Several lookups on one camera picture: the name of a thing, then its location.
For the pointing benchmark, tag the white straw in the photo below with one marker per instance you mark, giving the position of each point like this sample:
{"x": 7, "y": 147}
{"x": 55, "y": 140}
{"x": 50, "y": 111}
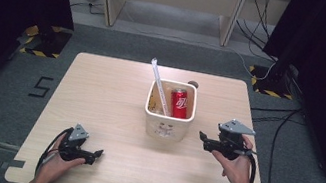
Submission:
{"x": 159, "y": 84}

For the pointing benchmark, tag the cream square plastic bin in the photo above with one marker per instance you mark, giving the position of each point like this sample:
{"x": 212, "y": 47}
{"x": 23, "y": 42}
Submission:
{"x": 166, "y": 127}

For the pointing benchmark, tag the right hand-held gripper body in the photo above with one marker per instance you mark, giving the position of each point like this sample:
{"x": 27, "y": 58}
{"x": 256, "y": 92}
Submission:
{"x": 230, "y": 140}

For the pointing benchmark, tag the black tape strip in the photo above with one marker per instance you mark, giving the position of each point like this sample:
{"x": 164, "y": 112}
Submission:
{"x": 13, "y": 164}

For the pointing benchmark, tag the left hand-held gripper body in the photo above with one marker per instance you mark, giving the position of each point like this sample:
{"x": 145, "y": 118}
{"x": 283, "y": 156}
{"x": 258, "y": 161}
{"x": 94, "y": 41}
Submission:
{"x": 70, "y": 149}

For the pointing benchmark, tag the person's right hand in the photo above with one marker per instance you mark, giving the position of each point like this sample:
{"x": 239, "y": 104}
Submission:
{"x": 236, "y": 170}

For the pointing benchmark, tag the small dark round object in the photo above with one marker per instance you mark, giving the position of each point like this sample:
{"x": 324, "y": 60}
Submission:
{"x": 193, "y": 84}

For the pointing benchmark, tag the black stand base striped tape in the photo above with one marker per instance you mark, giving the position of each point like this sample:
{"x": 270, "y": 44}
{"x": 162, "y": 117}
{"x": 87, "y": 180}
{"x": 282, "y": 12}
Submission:
{"x": 270, "y": 83}
{"x": 51, "y": 43}

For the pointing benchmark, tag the person's left hand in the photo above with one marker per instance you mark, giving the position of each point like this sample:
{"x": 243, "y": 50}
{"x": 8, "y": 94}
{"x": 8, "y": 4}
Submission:
{"x": 53, "y": 167}

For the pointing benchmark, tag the red soda can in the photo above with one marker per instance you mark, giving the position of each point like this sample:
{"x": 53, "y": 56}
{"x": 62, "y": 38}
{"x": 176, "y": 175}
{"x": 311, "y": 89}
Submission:
{"x": 179, "y": 104}

